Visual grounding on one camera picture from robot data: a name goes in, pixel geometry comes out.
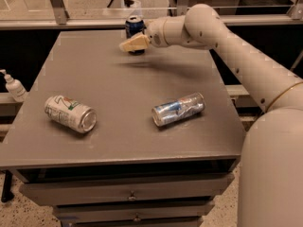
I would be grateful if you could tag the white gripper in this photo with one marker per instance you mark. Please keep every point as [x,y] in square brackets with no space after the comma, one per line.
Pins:
[156,32]

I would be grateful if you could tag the blue pepsi can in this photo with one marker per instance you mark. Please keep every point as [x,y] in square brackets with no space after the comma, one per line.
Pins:
[134,24]

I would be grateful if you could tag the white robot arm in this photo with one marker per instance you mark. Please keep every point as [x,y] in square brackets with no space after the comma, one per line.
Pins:
[271,179]

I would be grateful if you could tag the silver red bull can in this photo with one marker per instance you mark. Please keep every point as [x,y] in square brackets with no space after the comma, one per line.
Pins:
[178,109]

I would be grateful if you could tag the white 7up can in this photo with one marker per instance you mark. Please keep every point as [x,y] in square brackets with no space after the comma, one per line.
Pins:
[71,113]

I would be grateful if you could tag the grey drawer cabinet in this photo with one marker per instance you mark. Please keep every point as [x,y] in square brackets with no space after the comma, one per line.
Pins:
[125,143]

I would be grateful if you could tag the white pump bottle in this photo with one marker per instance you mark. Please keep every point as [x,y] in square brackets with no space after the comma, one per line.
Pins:
[14,87]

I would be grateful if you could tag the top grey drawer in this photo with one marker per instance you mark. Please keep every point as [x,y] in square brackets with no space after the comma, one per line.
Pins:
[133,189]

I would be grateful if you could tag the grey drawer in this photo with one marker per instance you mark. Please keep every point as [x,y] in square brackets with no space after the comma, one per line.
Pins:
[134,211]
[133,189]

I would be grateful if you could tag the middle grey drawer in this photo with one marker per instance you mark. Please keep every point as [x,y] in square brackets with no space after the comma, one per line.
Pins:
[134,211]

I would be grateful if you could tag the metal railing frame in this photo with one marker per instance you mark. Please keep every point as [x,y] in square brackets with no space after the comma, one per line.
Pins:
[71,14]

